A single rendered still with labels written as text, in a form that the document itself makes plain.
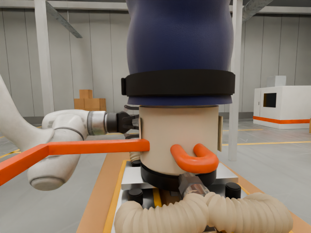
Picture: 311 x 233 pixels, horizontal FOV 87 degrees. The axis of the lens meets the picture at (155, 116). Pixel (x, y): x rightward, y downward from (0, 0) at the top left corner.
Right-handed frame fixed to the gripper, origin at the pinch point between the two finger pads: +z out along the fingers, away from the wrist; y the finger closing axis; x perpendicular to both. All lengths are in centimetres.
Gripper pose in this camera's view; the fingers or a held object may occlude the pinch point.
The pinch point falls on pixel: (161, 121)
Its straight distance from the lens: 63.2
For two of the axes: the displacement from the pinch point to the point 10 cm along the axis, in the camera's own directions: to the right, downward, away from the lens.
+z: 9.9, -0.3, 1.1
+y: 0.2, 9.9, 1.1
